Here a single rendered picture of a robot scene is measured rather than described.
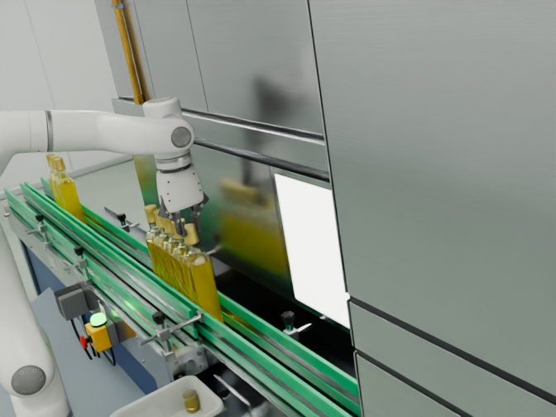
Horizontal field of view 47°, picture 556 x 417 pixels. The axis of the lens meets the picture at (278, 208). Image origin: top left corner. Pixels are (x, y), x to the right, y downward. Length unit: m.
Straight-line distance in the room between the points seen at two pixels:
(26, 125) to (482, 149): 1.10
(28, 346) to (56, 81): 6.16
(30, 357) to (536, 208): 1.25
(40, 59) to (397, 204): 7.05
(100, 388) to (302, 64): 1.30
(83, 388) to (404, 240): 1.73
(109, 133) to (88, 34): 6.23
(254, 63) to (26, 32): 6.16
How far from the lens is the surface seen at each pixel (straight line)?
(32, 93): 7.50
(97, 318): 1.97
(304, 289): 1.47
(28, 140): 1.43
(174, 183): 1.53
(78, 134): 1.44
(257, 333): 1.56
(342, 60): 0.56
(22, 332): 1.54
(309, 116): 1.28
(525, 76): 0.44
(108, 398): 2.11
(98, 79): 7.70
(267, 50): 1.35
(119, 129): 1.42
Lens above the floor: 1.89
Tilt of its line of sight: 21 degrees down
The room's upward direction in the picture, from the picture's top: 10 degrees counter-clockwise
